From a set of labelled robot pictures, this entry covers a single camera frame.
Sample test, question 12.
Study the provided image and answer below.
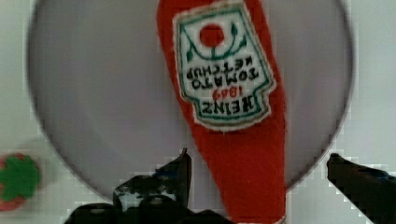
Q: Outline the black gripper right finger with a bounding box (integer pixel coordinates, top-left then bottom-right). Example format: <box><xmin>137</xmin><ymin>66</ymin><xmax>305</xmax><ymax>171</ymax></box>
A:
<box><xmin>326</xmin><ymin>153</ymin><xmax>396</xmax><ymax>224</ymax></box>

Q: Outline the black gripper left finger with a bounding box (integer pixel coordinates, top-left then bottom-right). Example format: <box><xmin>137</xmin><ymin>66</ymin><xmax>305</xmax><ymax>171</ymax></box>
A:
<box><xmin>64</xmin><ymin>151</ymin><xmax>233</xmax><ymax>224</ymax></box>

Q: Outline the red plush ketchup bottle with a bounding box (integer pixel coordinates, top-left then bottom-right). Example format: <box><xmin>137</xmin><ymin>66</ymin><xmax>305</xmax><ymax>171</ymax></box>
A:
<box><xmin>156</xmin><ymin>0</ymin><xmax>286</xmax><ymax>224</ymax></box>

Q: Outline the round grey plate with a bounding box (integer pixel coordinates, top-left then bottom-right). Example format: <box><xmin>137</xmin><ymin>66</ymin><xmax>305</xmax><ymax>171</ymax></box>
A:
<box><xmin>27</xmin><ymin>0</ymin><xmax>354</xmax><ymax>196</ymax></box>

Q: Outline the plush strawberry toy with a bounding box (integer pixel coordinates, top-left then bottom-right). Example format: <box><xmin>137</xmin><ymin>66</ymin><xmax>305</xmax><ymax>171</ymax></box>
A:
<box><xmin>0</xmin><ymin>153</ymin><xmax>40</xmax><ymax>212</ymax></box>

